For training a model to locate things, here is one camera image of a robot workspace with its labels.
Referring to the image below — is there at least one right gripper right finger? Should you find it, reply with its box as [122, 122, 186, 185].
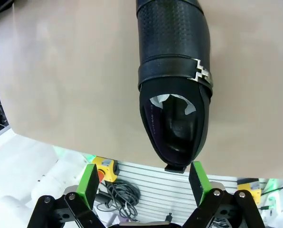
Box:
[181, 161, 267, 228]

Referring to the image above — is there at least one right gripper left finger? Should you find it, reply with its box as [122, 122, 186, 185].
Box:
[28, 163, 104, 228]

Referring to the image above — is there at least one black paper-stuffed leather shoe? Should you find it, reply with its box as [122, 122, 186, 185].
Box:
[134, 0, 215, 173]

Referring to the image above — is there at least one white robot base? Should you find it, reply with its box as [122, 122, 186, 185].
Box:
[0, 133, 90, 228]

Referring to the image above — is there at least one small yellow box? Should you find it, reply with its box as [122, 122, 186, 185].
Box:
[237, 182, 261, 204]

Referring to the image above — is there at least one yellow emergency stop box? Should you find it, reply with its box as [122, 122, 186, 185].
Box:
[94, 156, 118, 183]

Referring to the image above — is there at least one black cable bundle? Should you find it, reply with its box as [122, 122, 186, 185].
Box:
[97, 179, 142, 223]

